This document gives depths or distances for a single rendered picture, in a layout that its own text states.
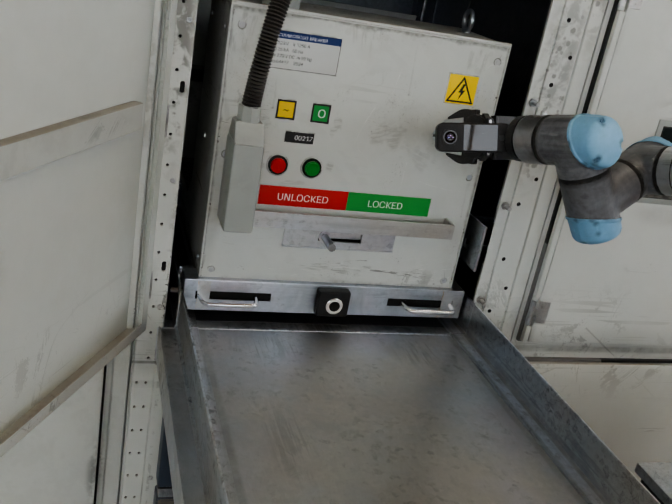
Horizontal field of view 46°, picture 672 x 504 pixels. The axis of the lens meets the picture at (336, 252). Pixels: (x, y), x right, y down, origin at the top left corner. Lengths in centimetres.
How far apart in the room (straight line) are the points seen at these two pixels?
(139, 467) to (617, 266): 99
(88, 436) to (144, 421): 10
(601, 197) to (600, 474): 40
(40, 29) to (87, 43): 11
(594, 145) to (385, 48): 40
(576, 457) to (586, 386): 50
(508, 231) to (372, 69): 40
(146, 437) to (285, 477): 48
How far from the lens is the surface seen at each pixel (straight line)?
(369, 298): 148
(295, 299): 144
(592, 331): 167
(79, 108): 108
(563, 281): 158
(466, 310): 155
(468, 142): 126
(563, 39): 143
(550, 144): 118
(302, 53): 131
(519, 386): 139
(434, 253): 150
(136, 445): 151
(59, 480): 153
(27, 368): 113
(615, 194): 122
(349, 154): 137
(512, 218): 149
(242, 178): 122
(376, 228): 139
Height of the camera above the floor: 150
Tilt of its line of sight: 21 degrees down
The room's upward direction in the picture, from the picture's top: 11 degrees clockwise
